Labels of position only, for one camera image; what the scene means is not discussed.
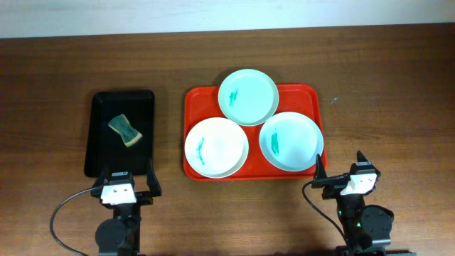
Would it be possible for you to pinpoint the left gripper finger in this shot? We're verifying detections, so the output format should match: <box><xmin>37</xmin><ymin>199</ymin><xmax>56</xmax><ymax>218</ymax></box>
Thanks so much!
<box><xmin>146</xmin><ymin>159</ymin><xmax>161</xmax><ymax>194</ymax></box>
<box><xmin>92</xmin><ymin>171</ymin><xmax>105</xmax><ymax>188</ymax></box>

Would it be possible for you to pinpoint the green and yellow sponge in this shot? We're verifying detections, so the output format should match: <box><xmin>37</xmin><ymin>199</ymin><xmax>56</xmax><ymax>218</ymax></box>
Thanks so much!
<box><xmin>108</xmin><ymin>114</ymin><xmax>142</xmax><ymax>147</ymax></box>

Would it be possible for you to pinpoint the white plate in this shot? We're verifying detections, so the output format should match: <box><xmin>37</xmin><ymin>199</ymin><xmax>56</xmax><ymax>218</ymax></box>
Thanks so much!
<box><xmin>184</xmin><ymin>117</ymin><xmax>249</xmax><ymax>178</ymax></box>

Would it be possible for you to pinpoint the mint green plate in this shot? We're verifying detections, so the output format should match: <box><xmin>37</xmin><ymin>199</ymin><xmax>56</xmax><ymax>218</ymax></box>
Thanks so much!
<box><xmin>218</xmin><ymin>69</ymin><xmax>279</xmax><ymax>126</ymax></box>

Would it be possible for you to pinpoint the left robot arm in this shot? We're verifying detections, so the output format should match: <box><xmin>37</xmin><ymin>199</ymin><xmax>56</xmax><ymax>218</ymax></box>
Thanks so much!
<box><xmin>90</xmin><ymin>159</ymin><xmax>162</xmax><ymax>256</ymax></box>

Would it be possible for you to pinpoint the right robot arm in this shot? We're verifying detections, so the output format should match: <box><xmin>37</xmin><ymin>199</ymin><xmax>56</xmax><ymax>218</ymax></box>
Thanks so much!
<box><xmin>304</xmin><ymin>151</ymin><xmax>414</xmax><ymax>255</ymax></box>

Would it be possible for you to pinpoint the black plastic tray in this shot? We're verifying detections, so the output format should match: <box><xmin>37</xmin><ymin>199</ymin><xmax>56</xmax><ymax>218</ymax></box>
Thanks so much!
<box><xmin>84</xmin><ymin>90</ymin><xmax>155</xmax><ymax>178</ymax></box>

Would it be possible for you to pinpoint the light blue plate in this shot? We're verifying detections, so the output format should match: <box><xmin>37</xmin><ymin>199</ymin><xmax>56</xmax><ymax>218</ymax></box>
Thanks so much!
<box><xmin>259</xmin><ymin>112</ymin><xmax>324</xmax><ymax>172</ymax></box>

